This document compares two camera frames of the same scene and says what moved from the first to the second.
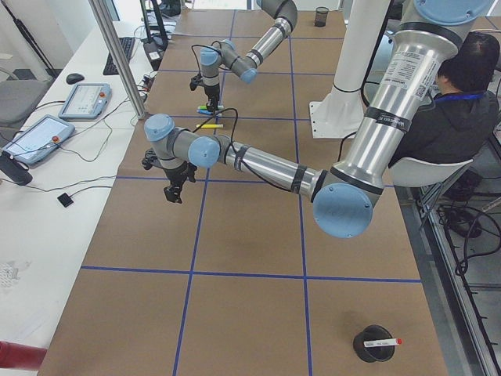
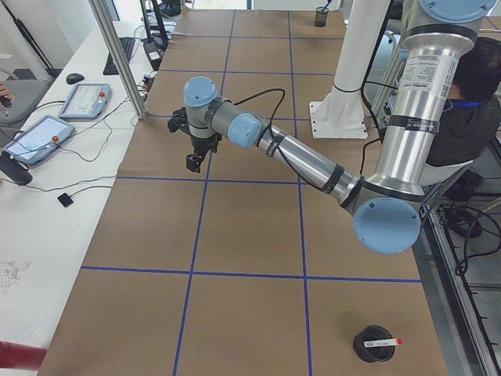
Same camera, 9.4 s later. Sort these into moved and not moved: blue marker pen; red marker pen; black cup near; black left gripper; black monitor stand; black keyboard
Moved: black left gripper; blue marker pen
Not moved: black cup near; red marker pen; black monitor stand; black keyboard
